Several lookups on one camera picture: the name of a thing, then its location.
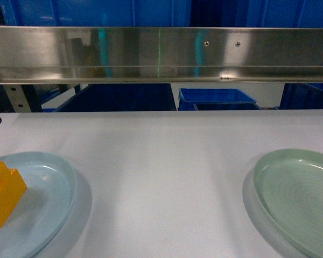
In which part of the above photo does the yellow toy building block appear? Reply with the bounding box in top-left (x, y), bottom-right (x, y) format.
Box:
top-left (0, 161), bottom-right (27, 228)

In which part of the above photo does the light blue plate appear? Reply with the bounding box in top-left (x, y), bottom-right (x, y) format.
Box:
top-left (0, 152), bottom-right (77, 257)

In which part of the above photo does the small blue bin behind table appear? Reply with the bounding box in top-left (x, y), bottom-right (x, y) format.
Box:
top-left (178, 88), bottom-right (256, 111)

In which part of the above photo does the light green plate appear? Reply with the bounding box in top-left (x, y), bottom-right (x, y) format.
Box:
top-left (253, 149), bottom-right (323, 257)

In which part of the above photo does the stainless steel shelf rail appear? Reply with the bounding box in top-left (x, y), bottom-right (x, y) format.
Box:
top-left (0, 26), bottom-right (323, 84)

